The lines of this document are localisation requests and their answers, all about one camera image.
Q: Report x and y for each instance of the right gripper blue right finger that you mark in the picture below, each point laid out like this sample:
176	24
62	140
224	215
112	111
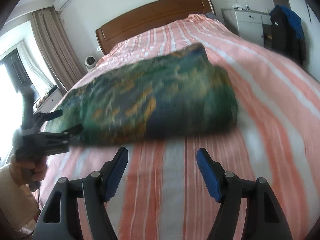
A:
264	217

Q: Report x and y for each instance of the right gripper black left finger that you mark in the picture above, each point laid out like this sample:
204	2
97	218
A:
59	218

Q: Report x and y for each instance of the green patterned jacket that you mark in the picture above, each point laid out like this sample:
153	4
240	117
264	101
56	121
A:
175	95

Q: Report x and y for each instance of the dark clothes on chair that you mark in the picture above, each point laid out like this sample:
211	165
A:
287	34

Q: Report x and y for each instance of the person left hand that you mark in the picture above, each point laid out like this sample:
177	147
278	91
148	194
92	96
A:
24	172

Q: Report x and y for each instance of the white window bench cabinet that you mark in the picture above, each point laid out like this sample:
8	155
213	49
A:
48	102

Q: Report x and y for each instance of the pink striped bed cover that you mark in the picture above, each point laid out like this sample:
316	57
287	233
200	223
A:
162	194

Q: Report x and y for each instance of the sheer white curtain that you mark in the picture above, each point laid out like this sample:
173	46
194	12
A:
38	77

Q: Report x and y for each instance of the beige curtain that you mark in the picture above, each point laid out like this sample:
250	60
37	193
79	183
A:
56	49

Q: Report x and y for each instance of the white round fan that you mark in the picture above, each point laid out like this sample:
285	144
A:
90	63

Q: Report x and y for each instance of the white dresser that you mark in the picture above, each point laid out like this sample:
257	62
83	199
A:
248	25

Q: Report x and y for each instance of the brown wooden headboard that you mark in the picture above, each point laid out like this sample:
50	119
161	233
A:
147	17

